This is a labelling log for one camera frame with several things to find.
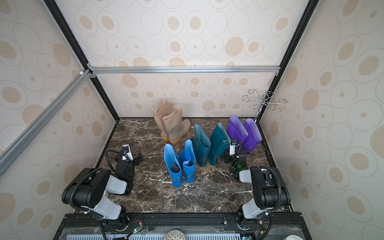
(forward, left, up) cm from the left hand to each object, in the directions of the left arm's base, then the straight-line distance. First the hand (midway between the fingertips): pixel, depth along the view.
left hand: (134, 147), depth 88 cm
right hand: (+3, -62, -6) cm, 62 cm away
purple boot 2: (-2, -66, +14) cm, 68 cm away
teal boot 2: (-1, -49, +10) cm, 50 cm away
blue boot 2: (-16, -33, +14) cm, 39 cm away
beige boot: (+23, -16, +10) cm, 30 cm away
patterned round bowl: (-42, -27, -9) cm, 51 cm away
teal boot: (-8, -39, +14) cm, 43 cm away
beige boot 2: (+12, -24, +6) cm, 28 cm away
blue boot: (-12, -25, -1) cm, 27 cm away
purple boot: (+4, -58, +12) cm, 60 cm away
